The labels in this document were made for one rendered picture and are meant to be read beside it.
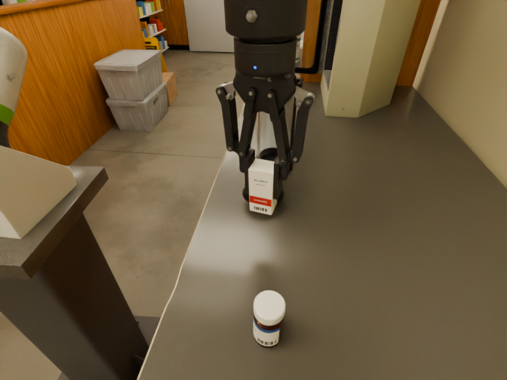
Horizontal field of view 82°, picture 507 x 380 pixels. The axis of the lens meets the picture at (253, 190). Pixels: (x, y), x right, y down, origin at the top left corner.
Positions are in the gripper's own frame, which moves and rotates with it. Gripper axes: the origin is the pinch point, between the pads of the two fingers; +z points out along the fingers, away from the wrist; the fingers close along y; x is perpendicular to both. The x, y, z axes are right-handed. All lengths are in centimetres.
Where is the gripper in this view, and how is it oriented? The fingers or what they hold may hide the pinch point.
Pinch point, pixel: (263, 175)
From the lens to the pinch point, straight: 46.9
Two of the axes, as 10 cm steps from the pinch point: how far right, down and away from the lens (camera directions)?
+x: -3.3, 5.9, -7.4
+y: -9.4, -1.9, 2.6
